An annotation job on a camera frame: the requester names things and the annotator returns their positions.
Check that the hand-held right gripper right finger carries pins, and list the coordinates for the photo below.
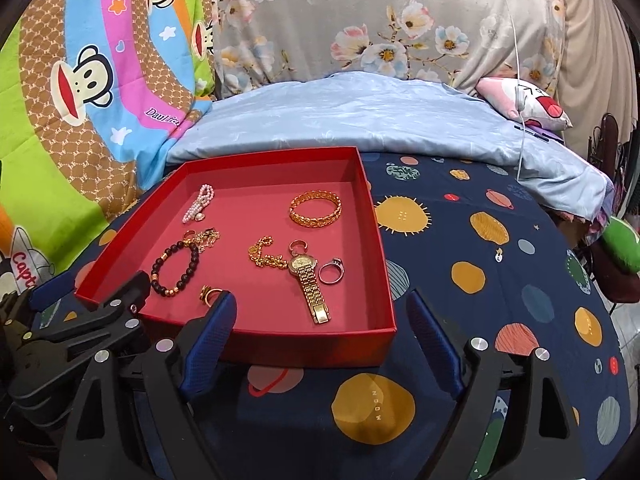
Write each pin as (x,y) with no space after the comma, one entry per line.
(435,345)

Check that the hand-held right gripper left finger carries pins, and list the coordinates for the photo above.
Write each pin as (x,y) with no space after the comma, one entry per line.
(210,345)

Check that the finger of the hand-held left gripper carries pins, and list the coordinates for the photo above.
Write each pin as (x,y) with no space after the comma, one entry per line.
(100,332)
(50,292)

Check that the gold wrist watch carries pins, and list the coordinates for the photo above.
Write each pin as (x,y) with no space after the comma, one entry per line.
(310,285)

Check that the red cardboard box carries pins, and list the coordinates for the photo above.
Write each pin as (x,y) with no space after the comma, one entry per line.
(250,210)

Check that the navy planet print bedsheet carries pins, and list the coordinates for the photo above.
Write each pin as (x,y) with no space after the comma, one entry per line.
(500,285)

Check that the gold bangle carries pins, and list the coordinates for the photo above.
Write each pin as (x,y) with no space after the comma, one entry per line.
(305,220)

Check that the cartoon monkey blanket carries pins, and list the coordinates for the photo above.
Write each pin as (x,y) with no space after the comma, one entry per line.
(75,135)

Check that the green plush object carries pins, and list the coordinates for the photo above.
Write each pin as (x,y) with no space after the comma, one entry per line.
(622,242)

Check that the light blue quilt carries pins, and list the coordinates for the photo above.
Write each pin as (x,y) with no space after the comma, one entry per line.
(350,115)

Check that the pink cartoon pillow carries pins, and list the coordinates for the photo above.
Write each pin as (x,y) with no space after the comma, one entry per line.
(530,102)

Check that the dark metal rack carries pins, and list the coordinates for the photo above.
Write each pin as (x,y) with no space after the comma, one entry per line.
(607,140)

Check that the grey floral blanket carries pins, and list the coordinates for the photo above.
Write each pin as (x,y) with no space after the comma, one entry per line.
(350,10)

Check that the beige curtain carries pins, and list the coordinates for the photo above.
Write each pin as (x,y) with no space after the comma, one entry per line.
(595,35)

